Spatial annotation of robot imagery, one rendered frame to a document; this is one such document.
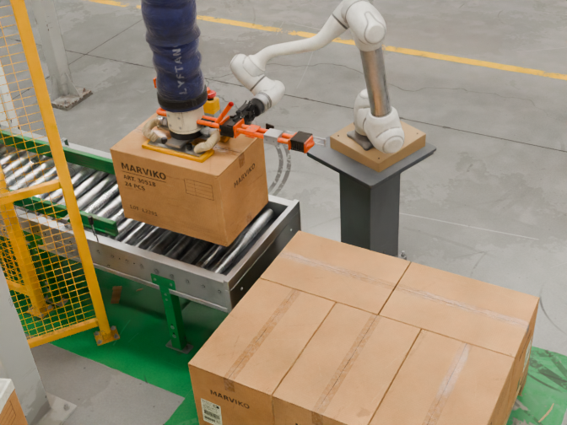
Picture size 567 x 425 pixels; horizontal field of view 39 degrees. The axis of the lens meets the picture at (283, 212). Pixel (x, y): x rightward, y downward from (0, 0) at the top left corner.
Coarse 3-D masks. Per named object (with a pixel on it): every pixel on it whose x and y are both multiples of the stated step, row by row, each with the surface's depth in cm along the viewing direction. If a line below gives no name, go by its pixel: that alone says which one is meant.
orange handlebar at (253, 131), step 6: (162, 114) 367; (198, 120) 359; (210, 126) 357; (216, 126) 355; (246, 126) 352; (252, 126) 350; (258, 126) 350; (240, 132) 350; (246, 132) 348; (252, 132) 346; (258, 132) 346; (264, 132) 348; (282, 138) 341; (288, 138) 344; (312, 144) 336
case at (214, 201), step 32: (128, 160) 369; (160, 160) 360; (224, 160) 356; (256, 160) 375; (128, 192) 382; (160, 192) 371; (192, 192) 360; (224, 192) 355; (256, 192) 383; (160, 224) 384; (192, 224) 373; (224, 224) 362
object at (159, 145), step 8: (144, 144) 368; (152, 144) 367; (160, 144) 366; (192, 144) 366; (160, 152) 365; (168, 152) 362; (176, 152) 361; (184, 152) 360; (192, 152) 359; (208, 152) 359; (192, 160) 358; (200, 160) 355
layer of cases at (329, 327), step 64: (320, 256) 381; (384, 256) 378; (256, 320) 348; (320, 320) 345; (384, 320) 343; (448, 320) 341; (512, 320) 338; (192, 384) 337; (256, 384) 318; (320, 384) 316; (384, 384) 314; (448, 384) 312; (512, 384) 336
